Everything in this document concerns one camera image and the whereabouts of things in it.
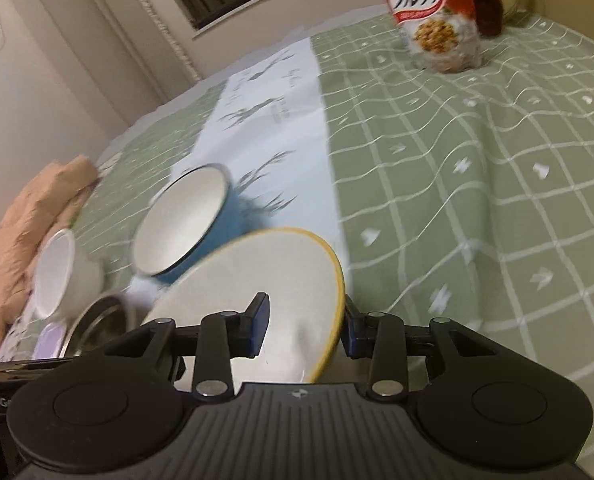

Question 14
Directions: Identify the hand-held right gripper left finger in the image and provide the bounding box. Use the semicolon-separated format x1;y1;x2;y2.
99;291;271;402

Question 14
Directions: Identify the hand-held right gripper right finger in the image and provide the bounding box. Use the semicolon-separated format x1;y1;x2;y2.
341;295;498;404

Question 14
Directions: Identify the stainless steel bowl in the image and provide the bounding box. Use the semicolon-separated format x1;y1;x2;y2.
59;292;138;361

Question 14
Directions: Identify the white plastic tub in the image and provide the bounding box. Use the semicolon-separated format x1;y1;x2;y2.
31;321;70;361

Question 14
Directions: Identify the peach blanket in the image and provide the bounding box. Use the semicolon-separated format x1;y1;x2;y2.
0;155;100;353

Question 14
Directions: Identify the green checked cloth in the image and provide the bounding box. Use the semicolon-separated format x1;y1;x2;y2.
0;10;594;397

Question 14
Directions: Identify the white deer print cloth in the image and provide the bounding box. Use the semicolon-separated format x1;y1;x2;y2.
127;37;346;311

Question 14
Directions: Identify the red cereal bag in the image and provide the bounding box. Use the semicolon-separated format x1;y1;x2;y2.
361;0;484;74

